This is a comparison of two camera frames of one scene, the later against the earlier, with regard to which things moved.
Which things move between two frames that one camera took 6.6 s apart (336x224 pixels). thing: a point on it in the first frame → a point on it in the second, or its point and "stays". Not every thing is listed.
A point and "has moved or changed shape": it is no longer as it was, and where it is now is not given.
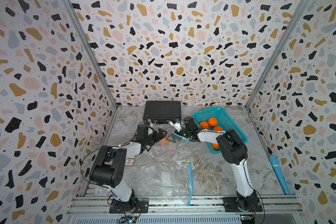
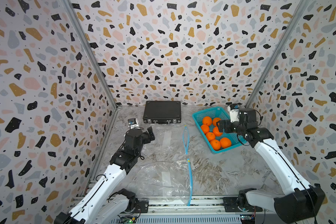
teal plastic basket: x=224 y=121 stays
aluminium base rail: x=93 y=209 stays
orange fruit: x=215 y=146 stays
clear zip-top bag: x=165 y=181 stays
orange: x=217 y=129 has moved or changed shape
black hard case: x=159 y=112 stays
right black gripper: x=177 y=132 → x=227 y=124
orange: x=212 y=122 has moved or changed shape
